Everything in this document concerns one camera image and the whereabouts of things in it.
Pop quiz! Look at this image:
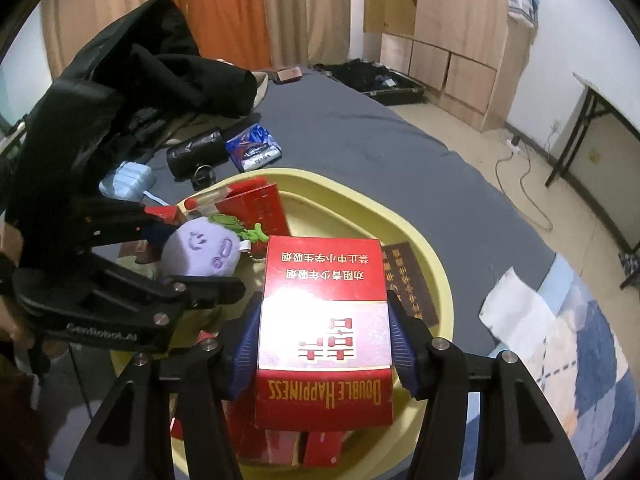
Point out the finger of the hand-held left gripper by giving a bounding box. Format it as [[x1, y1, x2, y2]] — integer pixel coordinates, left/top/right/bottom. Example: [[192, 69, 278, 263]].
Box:
[[84, 256, 247, 329], [69, 204, 172, 249]]

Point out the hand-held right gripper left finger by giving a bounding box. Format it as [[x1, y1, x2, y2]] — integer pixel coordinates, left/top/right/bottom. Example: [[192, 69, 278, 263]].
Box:
[[62, 292, 264, 480]]

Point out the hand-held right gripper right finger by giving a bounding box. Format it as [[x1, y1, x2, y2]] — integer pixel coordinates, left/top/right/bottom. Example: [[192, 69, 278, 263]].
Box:
[[386, 290, 584, 480]]

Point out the purple round plush toy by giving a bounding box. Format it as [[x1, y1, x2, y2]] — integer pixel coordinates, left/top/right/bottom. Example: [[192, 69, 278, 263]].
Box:
[[161, 214, 242, 280]]

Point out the dark brown red box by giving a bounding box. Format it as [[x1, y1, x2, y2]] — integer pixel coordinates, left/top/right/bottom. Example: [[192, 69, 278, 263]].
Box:
[[382, 242, 441, 329]]

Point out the red white cigarette carton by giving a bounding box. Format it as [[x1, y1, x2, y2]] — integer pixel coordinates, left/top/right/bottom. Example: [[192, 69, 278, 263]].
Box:
[[253, 234, 396, 431]]

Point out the red gold cigarette box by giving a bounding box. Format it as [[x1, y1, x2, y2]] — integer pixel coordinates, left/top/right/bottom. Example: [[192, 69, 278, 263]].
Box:
[[181, 186, 236, 215]]

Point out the large red cigarette carton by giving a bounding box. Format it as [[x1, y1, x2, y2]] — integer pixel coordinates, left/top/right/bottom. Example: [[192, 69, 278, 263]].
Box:
[[219, 182, 291, 242]]

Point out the shiny red carton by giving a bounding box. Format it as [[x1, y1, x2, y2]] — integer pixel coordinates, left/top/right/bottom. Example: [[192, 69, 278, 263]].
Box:
[[224, 395, 304, 465]]

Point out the yellow plastic basin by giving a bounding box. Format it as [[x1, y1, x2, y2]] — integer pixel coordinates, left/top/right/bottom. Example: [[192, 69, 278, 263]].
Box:
[[110, 167, 455, 480]]

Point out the person's left forearm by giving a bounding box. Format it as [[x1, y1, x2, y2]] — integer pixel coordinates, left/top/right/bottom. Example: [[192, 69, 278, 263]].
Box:
[[0, 352, 52, 480]]

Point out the light blue power adapter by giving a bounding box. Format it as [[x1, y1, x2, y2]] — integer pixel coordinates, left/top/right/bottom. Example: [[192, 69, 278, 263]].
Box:
[[98, 159, 155, 201]]

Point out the black pouch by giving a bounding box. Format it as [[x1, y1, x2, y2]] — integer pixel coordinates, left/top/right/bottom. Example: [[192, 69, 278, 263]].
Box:
[[166, 128, 227, 180]]

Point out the white tissue paper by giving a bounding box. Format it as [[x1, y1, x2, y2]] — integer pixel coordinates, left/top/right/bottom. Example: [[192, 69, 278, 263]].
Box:
[[478, 266, 557, 356]]

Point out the black jacket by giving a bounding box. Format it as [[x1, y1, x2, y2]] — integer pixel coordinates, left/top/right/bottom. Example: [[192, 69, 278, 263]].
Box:
[[59, 0, 259, 127]]

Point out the blue snack packet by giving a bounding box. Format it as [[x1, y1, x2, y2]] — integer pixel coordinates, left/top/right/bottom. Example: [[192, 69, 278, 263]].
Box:
[[224, 123, 283, 171]]

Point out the beige curtain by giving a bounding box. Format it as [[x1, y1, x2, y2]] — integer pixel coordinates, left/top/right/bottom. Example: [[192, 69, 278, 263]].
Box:
[[259, 0, 354, 69], [39, 0, 176, 81]]

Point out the orange curtain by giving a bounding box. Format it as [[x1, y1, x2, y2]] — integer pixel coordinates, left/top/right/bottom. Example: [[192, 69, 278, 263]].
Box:
[[167, 0, 274, 69]]

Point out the small brown box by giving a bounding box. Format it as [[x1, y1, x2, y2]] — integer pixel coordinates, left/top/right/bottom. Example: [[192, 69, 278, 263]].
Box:
[[273, 65, 304, 85]]

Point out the pile of dark clothes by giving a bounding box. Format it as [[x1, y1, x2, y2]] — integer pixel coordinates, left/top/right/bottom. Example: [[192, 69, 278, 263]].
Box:
[[618, 252, 640, 291]]

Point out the black open suitcase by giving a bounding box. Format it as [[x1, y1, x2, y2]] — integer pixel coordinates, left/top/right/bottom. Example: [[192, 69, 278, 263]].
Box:
[[313, 58, 427, 106]]

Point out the black folding table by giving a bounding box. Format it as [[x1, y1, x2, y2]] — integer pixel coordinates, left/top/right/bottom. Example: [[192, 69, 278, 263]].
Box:
[[544, 72, 640, 257]]

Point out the wooden wardrobe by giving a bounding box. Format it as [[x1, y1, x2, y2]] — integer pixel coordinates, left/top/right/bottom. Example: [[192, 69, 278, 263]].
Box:
[[363, 0, 539, 132]]

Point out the white plastic bag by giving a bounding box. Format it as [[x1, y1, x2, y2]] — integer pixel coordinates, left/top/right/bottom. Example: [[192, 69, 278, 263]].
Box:
[[507, 0, 536, 24]]

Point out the black power cable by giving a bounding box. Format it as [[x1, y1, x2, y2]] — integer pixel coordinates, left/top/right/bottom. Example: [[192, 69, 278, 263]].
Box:
[[494, 144, 554, 234]]

